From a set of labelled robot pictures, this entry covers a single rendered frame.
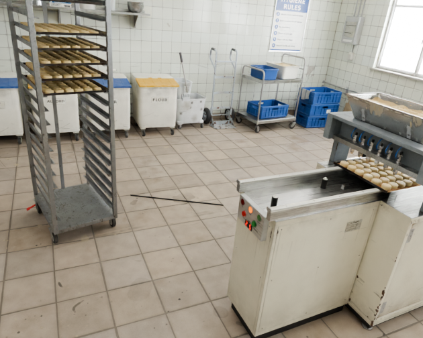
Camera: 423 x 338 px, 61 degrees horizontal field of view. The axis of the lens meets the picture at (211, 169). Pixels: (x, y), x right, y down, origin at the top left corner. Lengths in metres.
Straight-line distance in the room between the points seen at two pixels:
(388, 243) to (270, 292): 0.69
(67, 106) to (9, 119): 0.66
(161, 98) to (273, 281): 3.46
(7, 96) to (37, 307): 2.83
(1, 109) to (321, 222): 3.85
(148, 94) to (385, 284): 3.64
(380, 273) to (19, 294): 2.16
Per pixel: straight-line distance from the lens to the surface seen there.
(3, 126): 4.83
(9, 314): 2.52
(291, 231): 1.78
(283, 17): 6.32
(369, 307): 2.43
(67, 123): 4.81
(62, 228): 2.87
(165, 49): 5.50
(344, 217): 1.99
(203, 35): 5.68
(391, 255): 2.19
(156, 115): 4.97
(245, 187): 1.89
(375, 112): 2.18
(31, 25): 2.38
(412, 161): 2.10
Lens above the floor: 1.72
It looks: 25 degrees down
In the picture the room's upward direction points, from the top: 5 degrees clockwise
